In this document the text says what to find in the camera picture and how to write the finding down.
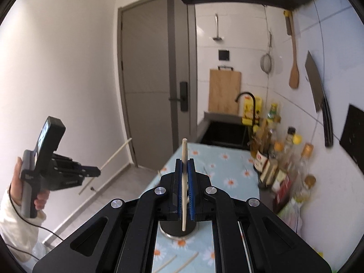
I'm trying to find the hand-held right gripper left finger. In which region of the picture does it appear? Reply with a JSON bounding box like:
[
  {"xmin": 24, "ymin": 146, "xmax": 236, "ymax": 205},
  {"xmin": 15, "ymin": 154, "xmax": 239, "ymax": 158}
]
[{"xmin": 33, "ymin": 159, "xmax": 183, "ymax": 273}]

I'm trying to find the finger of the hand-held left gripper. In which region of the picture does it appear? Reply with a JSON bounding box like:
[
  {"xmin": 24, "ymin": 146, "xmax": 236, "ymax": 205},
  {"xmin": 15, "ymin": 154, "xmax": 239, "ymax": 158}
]
[{"xmin": 79, "ymin": 165, "xmax": 102, "ymax": 178}]

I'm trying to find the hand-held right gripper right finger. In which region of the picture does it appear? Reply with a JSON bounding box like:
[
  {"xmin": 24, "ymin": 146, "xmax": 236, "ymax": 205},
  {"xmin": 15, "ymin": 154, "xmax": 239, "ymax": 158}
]
[{"xmin": 188, "ymin": 159, "xmax": 332, "ymax": 273}]

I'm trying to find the light wooden chopstick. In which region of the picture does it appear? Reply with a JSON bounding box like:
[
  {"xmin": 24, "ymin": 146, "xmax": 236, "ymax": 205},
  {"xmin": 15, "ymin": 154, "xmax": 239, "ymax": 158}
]
[
  {"xmin": 173, "ymin": 251, "xmax": 200, "ymax": 273},
  {"xmin": 78, "ymin": 138, "xmax": 133, "ymax": 195},
  {"xmin": 153, "ymin": 254, "xmax": 177, "ymax": 273},
  {"xmin": 181, "ymin": 138, "xmax": 189, "ymax": 231}
]

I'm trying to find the black cylindrical chopstick holder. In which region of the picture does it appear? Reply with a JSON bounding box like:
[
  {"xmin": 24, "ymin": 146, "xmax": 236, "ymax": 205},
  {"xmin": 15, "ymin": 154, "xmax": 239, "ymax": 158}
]
[{"xmin": 159, "ymin": 220, "xmax": 197, "ymax": 238}]

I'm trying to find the person's left forearm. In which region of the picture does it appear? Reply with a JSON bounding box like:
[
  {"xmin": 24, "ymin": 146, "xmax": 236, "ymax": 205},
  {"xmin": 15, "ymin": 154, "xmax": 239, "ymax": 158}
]
[{"xmin": 0, "ymin": 188, "xmax": 48, "ymax": 265}]

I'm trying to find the person's left hand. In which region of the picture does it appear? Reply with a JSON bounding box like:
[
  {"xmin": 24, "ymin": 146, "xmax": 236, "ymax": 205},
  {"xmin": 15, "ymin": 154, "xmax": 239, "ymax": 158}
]
[{"xmin": 9, "ymin": 156, "xmax": 51, "ymax": 211}]

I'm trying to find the daisy print blue tablecloth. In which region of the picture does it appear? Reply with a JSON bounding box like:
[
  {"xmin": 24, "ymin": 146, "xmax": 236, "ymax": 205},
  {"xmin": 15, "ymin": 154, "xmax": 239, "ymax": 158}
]
[{"xmin": 145, "ymin": 142, "xmax": 263, "ymax": 273}]

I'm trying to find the dark kitchen sink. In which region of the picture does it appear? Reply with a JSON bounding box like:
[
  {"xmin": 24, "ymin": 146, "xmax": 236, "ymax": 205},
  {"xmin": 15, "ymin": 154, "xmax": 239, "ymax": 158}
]
[{"xmin": 196, "ymin": 111, "xmax": 252, "ymax": 150}]

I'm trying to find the red packet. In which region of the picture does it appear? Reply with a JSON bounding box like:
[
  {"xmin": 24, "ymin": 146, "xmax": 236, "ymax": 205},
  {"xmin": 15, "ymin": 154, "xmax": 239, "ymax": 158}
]
[{"xmin": 272, "ymin": 173, "xmax": 294, "ymax": 214}]

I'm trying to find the yellow detergent bottle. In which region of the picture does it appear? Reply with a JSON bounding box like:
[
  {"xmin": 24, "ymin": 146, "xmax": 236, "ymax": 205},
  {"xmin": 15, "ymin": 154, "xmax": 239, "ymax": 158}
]
[{"xmin": 242, "ymin": 95, "xmax": 263, "ymax": 126}]

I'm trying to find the wooden cutting board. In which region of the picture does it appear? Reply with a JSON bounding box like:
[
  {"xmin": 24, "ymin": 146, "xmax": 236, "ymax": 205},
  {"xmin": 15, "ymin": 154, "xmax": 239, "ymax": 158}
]
[{"xmin": 208, "ymin": 65, "xmax": 242, "ymax": 116}]

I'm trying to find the black faucet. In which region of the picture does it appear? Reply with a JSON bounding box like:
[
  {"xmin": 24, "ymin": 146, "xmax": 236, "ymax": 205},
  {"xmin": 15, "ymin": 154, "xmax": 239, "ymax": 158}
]
[{"xmin": 235, "ymin": 92, "xmax": 257, "ymax": 126}]

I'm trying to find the dark cap glass bottle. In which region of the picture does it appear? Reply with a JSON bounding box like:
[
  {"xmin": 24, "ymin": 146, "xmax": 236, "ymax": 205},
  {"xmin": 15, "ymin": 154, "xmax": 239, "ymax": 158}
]
[{"xmin": 284, "ymin": 126, "xmax": 298, "ymax": 162}]

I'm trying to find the green label oil bottle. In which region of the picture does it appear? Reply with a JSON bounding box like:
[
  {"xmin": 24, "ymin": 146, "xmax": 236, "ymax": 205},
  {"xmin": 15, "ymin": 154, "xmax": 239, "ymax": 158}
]
[{"xmin": 267, "ymin": 102, "xmax": 283, "ymax": 130}]

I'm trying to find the grey door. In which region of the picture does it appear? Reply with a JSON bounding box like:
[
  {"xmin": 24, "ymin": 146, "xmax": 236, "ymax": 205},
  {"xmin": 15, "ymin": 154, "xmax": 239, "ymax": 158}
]
[{"xmin": 117, "ymin": 0, "xmax": 197, "ymax": 169}]

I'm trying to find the gold cap glass bottle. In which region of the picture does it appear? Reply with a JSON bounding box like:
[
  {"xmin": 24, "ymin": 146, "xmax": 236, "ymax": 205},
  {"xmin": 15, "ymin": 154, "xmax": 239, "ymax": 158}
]
[{"xmin": 294, "ymin": 143, "xmax": 317, "ymax": 204}]

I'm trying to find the steel mesh strainer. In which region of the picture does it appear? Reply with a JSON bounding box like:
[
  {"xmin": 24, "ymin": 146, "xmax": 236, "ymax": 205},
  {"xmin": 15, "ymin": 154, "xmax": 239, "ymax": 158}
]
[{"xmin": 260, "ymin": 31, "xmax": 274, "ymax": 73}]

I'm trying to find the wooden spatula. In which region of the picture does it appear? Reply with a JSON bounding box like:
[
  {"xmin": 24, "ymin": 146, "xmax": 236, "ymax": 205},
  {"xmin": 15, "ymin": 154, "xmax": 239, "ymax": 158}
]
[{"xmin": 285, "ymin": 11, "xmax": 300, "ymax": 89}]

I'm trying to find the steel ladle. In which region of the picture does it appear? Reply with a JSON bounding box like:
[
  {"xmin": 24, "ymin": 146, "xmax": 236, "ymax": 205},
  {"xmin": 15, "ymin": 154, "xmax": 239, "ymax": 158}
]
[{"xmin": 212, "ymin": 14, "xmax": 223, "ymax": 41}]

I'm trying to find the black flat panel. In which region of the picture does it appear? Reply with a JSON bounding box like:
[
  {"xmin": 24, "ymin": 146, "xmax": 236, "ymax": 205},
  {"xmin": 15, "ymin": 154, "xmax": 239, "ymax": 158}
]
[{"xmin": 339, "ymin": 104, "xmax": 364, "ymax": 175}]

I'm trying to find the black cable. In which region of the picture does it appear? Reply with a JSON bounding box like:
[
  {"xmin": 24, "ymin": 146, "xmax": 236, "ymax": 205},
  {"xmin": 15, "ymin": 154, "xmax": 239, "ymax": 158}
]
[{"xmin": 0, "ymin": 192, "xmax": 64, "ymax": 260}]

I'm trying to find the black door lock handle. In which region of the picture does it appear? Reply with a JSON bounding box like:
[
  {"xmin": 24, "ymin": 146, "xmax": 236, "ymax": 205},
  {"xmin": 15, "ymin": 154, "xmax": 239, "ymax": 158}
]
[{"xmin": 169, "ymin": 81, "xmax": 190, "ymax": 112}]

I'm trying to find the steel cleaver black handle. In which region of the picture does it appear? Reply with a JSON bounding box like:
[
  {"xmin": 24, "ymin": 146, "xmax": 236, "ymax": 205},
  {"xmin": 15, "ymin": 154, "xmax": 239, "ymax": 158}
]
[{"xmin": 304, "ymin": 50, "xmax": 334, "ymax": 148}]

